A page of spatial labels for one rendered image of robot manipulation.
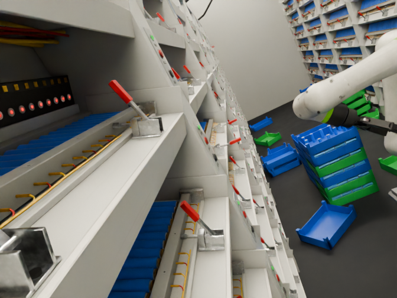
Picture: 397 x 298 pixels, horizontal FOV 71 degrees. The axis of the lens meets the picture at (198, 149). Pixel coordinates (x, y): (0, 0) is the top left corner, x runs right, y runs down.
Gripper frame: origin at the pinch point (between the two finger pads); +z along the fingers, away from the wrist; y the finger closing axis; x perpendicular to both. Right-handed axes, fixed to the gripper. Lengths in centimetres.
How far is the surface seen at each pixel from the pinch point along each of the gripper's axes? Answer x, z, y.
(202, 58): -23, -91, 72
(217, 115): 13, -68, 11
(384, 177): 16, 47, 76
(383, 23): -93, 26, 108
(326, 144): 8, -2, 58
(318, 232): 59, 9, 54
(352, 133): -3, 10, 56
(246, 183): 36, -49, -8
